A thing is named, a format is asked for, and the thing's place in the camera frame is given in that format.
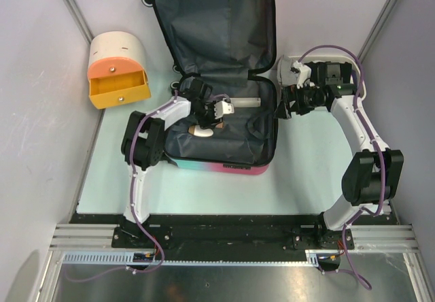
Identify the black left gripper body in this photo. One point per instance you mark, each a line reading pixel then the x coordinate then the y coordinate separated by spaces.
pixel 206 115

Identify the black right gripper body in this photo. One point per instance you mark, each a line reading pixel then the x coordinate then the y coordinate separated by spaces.
pixel 306 98

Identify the white rectangular plastic basin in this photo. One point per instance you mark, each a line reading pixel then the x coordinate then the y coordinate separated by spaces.
pixel 337 79

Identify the pink and teal kids suitcase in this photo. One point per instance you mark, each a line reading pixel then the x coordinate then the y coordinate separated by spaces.
pixel 227 45

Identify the cream and orange drawer box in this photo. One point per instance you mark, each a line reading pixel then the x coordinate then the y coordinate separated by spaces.
pixel 116 70

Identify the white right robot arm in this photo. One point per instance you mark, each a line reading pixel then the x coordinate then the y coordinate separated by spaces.
pixel 374 171

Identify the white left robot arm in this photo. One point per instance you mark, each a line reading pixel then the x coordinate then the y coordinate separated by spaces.
pixel 144 138

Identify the white egg-shaped case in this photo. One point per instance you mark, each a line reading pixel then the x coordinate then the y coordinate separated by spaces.
pixel 197 131

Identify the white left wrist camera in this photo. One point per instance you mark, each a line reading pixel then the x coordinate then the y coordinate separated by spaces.
pixel 222 108

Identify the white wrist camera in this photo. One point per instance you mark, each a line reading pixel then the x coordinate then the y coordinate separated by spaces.
pixel 222 108
pixel 302 75

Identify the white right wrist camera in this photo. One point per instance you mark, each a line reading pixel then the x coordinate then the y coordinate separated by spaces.
pixel 302 75

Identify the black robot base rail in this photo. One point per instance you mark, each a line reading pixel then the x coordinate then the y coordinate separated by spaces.
pixel 293 232

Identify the white slotted cable duct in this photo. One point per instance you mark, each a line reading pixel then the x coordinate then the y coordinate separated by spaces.
pixel 292 258

